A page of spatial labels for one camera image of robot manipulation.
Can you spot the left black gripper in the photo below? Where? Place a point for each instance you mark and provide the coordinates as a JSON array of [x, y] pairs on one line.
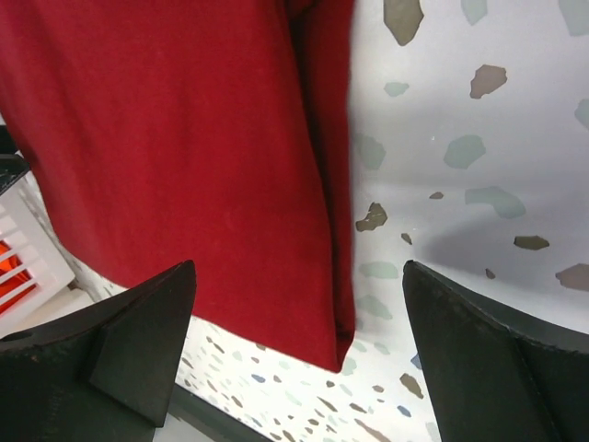
[[13, 166]]

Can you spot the orange t-shirt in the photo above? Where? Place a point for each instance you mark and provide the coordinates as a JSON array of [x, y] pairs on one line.
[[16, 282]]

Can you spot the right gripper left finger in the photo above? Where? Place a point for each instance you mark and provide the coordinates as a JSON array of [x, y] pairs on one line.
[[102, 373]]

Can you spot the white plastic laundry basket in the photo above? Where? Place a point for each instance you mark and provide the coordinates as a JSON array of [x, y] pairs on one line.
[[24, 230]]

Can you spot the dark red t-shirt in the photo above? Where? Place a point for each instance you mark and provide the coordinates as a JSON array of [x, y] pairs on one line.
[[210, 131]]

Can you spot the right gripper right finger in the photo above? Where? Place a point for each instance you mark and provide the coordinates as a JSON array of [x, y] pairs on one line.
[[495, 373]]

